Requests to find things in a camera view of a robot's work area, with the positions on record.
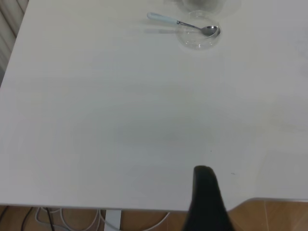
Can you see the pale pleated curtain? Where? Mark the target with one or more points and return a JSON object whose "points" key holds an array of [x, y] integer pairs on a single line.
{"points": [[9, 29]]}

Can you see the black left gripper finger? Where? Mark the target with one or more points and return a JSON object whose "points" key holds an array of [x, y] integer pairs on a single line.
{"points": [[207, 204]]}

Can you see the white table leg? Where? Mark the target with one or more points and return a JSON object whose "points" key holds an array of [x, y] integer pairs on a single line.
{"points": [[112, 221]]}

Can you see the clear glass cup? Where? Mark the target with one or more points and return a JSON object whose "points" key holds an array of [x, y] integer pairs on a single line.
{"points": [[204, 4]]}

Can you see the small clear glass dish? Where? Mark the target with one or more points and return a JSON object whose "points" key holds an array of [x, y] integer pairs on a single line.
{"points": [[192, 45]]}

